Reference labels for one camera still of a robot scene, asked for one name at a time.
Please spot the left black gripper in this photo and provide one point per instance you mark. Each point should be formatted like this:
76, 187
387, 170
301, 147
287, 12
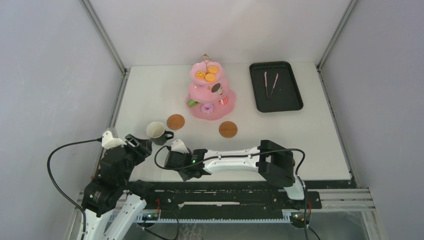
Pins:
143, 148

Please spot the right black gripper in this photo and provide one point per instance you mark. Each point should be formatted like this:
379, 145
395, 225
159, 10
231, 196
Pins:
185, 175

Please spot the black mug with white inside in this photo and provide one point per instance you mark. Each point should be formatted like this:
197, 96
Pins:
157, 132

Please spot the pink frosted sprinkle donut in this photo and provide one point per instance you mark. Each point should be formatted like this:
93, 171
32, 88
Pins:
207, 108

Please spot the green striped cake slice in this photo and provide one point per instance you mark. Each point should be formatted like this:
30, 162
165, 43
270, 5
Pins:
191, 102

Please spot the pink three-tier cake stand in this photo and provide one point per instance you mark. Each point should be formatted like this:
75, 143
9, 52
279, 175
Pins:
200, 91

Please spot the chocolate round cookie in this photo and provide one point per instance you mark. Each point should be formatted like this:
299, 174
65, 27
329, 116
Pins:
217, 89

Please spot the yellow round biscuit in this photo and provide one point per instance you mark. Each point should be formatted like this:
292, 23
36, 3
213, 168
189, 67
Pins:
200, 74
213, 69

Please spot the black serving tray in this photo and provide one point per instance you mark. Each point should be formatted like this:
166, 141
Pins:
286, 96

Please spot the pink-tipped metal tongs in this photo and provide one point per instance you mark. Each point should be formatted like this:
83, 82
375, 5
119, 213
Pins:
269, 95

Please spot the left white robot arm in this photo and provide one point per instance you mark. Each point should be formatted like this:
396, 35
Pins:
111, 201

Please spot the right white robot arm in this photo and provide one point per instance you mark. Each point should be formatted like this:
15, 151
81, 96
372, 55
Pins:
277, 165

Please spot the left wooden round coaster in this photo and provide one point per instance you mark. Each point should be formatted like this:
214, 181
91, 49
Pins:
175, 122

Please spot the wooden round coaster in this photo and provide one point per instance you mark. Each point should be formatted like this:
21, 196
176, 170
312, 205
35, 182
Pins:
175, 122
228, 129

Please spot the right wooden round coaster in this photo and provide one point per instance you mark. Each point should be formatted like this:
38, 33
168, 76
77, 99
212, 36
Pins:
228, 129

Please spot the red striped candy treat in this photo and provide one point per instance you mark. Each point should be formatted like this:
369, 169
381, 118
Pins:
223, 101

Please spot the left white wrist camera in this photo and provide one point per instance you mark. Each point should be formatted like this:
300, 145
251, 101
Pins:
110, 139

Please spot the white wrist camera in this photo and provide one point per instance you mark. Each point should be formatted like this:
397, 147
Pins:
178, 146
110, 139

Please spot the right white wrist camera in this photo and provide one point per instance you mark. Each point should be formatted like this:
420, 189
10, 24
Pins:
178, 146

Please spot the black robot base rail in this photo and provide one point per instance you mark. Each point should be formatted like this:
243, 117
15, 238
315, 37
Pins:
227, 200

